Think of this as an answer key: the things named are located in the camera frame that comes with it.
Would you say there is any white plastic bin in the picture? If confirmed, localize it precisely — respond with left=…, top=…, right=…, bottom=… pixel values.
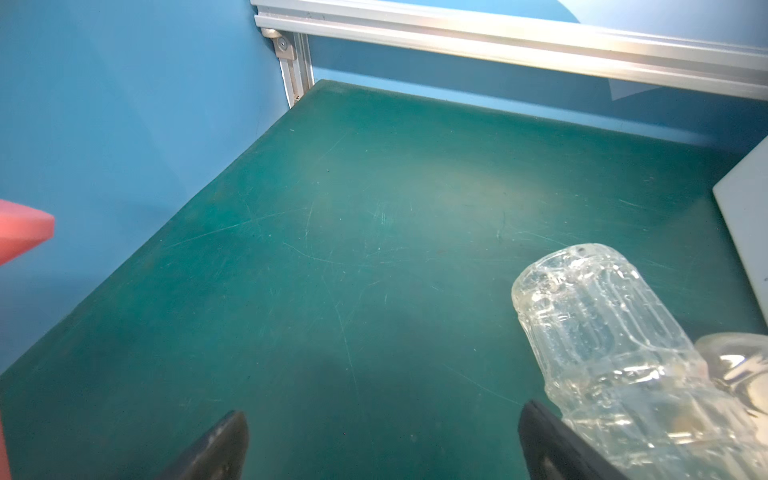
left=713, top=138, right=768, bottom=321

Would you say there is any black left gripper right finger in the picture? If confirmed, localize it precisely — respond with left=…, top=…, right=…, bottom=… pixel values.
left=518, top=400, right=628, bottom=480

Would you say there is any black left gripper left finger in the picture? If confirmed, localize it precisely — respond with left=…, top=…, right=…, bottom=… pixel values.
left=157, top=410, right=249, bottom=480

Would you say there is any clear ribbed plastic bottle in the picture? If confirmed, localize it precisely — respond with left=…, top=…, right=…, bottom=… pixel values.
left=511, top=244, right=767, bottom=479

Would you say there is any pink watering can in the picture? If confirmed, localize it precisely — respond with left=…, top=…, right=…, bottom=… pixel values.
left=0, top=200, right=55, bottom=264

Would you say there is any aluminium frame rail back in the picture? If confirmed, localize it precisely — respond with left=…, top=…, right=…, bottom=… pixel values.
left=253, top=1, right=767, bottom=101

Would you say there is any aluminium frame post left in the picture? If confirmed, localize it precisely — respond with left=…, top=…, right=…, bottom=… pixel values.
left=260, top=28, right=315, bottom=108

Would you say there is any clear bottle orange label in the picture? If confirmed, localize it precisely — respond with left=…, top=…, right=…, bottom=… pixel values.
left=695, top=332, right=767, bottom=419

